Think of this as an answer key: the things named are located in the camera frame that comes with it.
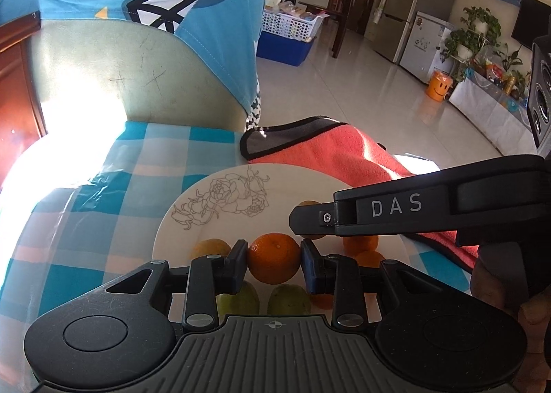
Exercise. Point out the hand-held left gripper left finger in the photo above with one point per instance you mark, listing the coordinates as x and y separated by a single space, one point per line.
241 266

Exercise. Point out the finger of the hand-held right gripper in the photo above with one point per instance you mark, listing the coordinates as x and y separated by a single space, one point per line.
310 219

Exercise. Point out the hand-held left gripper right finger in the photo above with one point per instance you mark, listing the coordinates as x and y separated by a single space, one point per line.
309 266

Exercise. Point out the brownish green jujube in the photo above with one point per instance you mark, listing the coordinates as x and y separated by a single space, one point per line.
309 204

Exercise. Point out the white plate with flower drawing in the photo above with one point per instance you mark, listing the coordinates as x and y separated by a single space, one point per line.
280 191

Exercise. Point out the person's right hand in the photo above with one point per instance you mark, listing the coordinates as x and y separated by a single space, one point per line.
536 324

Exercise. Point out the red fleece cloth black trim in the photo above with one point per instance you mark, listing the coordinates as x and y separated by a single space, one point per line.
344 148

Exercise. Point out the orange smiley face pot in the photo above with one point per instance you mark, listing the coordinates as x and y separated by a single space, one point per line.
438 85

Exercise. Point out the white chest freezer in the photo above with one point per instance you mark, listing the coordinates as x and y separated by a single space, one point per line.
424 46

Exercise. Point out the blue plastic bin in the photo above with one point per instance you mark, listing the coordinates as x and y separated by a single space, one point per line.
284 51

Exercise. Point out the blue white checkered tablecloth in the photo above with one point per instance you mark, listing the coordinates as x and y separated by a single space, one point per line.
64 225

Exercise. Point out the green potted plant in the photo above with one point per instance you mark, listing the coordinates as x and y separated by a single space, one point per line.
473 27

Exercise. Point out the dark wooden chair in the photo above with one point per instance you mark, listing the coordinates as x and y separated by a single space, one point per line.
339 31

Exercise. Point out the white lattice basket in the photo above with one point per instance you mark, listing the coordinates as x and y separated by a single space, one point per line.
284 25

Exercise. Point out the black television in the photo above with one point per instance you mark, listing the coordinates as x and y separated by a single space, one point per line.
529 21

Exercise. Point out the grey chair back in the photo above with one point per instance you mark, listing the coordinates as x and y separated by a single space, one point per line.
129 74

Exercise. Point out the dark wooden headboard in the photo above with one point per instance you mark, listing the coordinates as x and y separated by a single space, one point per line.
17 96

